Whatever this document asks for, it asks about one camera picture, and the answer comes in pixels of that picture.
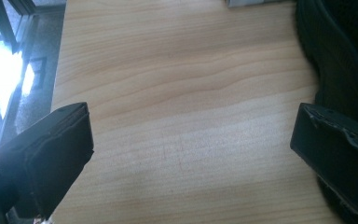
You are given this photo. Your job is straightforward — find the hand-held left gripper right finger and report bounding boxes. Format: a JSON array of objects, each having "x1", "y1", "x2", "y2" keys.
[{"x1": 290, "y1": 103, "x2": 358, "y2": 222}]

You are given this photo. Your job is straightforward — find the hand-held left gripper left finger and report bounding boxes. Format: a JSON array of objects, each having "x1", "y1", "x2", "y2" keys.
[{"x1": 0, "y1": 102, "x2": 95, "y2": 220}]

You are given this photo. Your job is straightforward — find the grey flat object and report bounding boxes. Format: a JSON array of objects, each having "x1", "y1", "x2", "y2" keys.
[{"x1": 224, "y1": 0, "x2": 288, "y2": 8}]

